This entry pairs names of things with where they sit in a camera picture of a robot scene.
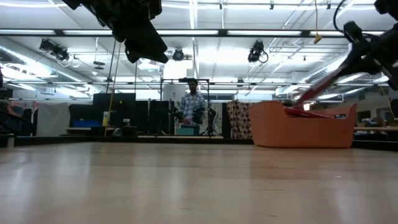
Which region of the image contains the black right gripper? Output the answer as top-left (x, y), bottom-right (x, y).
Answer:
top-left (337, 20), bottom-right (398, 91)

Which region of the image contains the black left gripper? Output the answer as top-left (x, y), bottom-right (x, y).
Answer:
top-left (96, 0), bottom-right (170, 64)

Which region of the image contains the red popcorn bag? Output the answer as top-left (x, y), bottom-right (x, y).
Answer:
top-left (294, 66), bottom-right (351, 106)
top-left (283, 106), bottom-right (335, 119)

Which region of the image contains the black ceiling spotlight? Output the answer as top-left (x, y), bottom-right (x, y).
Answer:
top-left (172, 48), bottom-right (186, 62)
top-left (39, 39), bottom-right (71, 62)
top-left (248, 39), bottom-right (269, 64)

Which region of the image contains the yellow hanging hook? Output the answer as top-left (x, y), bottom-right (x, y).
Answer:
top-left (313, 0), bottom-right (323, 44)

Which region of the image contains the wooden background table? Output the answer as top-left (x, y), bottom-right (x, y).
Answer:
top-left (354, 126), bottom-right (398, 132)

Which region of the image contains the person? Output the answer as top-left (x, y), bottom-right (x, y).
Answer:
top-left (178, 77), bottom-right (206, 136)
top-left (0, 98), bottom-right (35, 137)

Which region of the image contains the black overhead crossbar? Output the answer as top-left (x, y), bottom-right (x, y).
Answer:
top-left (0, 28), bottom-right (398, 38)

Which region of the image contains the teal box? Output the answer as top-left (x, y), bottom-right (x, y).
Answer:
top-left (175, 125), bottom-right (200, 136)

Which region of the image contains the blue box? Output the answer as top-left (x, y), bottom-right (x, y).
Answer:
top-left (73, 119), bottom-right (94, 128)

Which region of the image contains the orange plastic basket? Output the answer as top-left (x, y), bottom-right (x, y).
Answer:
top-left (248, 100), bottom-right (358, 149)

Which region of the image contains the grey hanging sheet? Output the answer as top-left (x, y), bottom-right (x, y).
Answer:
top-left (35, 102), bottom-right (71, 137)

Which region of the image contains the colourful poster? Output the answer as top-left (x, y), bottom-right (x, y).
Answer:
top-left (9, 101), bottom-right (40, 119)

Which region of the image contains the brown dotted cloth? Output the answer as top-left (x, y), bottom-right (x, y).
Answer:
top-left (226, 100), bottom-right (253, 141)

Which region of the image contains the silver ceiling duct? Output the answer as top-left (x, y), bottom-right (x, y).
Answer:
top-left (136, 57), bottom-right (161, 72)

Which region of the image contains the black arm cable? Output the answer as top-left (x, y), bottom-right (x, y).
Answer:
top-left (333, 0), bottom-right (348, 34)

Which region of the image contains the yellow hanging rope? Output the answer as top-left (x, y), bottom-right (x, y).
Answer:
top-left (104, 40), bottom-right (122, 137)

